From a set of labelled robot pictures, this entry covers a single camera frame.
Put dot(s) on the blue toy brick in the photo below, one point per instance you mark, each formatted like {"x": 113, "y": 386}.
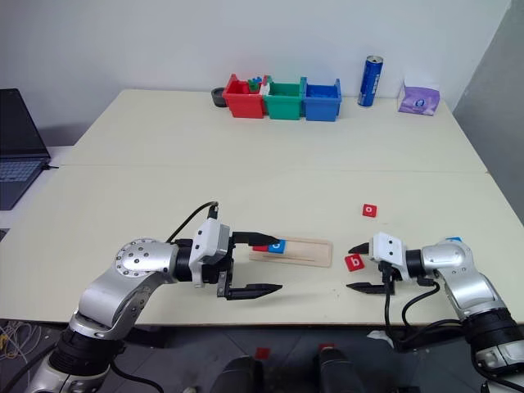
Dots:
{"x": 258, "y": 79}

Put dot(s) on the dark rounded shape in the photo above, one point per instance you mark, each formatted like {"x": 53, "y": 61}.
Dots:
{"x": 237, "y": 374}
{"x": 337, "y": 372}

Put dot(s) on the green plastic storage bin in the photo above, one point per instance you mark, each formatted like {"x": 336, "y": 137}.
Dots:
{"x": 284, "y": 107}

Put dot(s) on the blue letter t block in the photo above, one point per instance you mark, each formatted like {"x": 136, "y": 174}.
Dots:
{"x": 453, "y": 239}

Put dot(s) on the red letter b block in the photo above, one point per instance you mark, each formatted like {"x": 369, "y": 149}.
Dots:
{"x": 354, "y": 262}

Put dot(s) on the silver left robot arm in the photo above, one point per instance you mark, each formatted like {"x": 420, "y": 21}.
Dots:
{"x": 135, "y": 258}

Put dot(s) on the small red cap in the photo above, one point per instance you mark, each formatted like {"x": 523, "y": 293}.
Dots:
{"x": 326, "y": 347}

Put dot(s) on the dark open laptop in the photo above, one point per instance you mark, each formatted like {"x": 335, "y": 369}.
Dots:
{"x": 18, "y": 135}

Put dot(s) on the white toy piece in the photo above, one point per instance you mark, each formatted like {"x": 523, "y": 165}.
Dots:
{"x": 265, "y": 89}

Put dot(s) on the red plastic storage bin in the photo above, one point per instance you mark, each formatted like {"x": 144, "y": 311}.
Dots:
{"x": 245, "y": 105}

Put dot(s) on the wooden letter tray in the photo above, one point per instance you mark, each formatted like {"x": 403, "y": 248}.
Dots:
{"x": 305, "y": 253}

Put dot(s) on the blue letter o block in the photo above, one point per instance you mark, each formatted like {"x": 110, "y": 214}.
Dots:
{"x": 277, "y": 247}

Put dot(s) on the dark flat device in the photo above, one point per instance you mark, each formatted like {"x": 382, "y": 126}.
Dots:
{"x": 3, "y": 235}

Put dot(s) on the small white scrap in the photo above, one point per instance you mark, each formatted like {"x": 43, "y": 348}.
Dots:
{"x": 376, "y": 335}

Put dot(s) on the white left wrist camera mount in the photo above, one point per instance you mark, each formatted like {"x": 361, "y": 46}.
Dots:
{"x": 209, "y": 241}

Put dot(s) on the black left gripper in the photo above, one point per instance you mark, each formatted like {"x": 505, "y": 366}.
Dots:
{"x": 227, "y": 270}

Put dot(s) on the purple tissue pack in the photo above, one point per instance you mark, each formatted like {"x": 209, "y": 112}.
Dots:
{"x": 418, "y": 101}

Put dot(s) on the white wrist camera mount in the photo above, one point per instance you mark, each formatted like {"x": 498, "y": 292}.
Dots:
{"x": 209, "y": 241}
{"x": 387, "y": 249}

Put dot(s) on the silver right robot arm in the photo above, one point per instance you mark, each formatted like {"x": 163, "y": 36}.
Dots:
{"x": 462, "y": 282}

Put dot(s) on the blue plastic storage bin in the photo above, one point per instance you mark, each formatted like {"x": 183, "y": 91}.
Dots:
{"x": 321, "y": 108}

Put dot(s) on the tall blue drink can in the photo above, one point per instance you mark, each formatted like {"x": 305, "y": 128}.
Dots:
{"x": 370, "y": 82}

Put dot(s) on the green toy brick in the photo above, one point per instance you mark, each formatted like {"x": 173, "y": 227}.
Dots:
{"x": 254, "y": 86}

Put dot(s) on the black laptop plug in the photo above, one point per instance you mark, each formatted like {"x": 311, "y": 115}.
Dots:
{"x": 51, "y": 166}

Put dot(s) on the red letter r block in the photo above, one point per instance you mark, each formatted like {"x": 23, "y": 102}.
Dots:
{"x": 259, "y": 248}

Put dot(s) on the red square piece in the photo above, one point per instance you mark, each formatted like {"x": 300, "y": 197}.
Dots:
{"x": 262, "y": 352}

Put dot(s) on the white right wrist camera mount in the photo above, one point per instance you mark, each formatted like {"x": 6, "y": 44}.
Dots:
{"x": 387, "y": 249}

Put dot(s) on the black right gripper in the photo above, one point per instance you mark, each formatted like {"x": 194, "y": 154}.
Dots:
{"x": 389, "y": 276}

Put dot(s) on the red letter o block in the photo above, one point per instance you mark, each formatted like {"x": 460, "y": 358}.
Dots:
{"x": 369, "y": 210}

